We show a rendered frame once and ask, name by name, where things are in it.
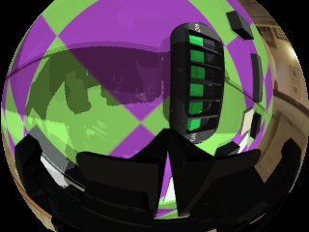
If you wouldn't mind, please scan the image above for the dark grey controller unit with green rocker switches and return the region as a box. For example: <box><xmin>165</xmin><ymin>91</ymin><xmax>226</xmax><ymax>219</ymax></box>
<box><xmin>169</xmin><ymin>22</ymin><xmax>225</xmax><ymax>144</ymax></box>

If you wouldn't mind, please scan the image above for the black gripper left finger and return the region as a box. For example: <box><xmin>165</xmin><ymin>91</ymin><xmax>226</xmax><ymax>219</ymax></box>
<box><xmin>76</xmin><ymin>128</ymin><xmax>169</xmax><ymax>217</ymax></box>

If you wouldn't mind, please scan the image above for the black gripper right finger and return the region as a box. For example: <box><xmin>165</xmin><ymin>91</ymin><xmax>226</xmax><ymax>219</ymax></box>
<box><xmin>167</xmin><ymin>128</ymin><xmax>262</xmax><ymax>217</ymax></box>

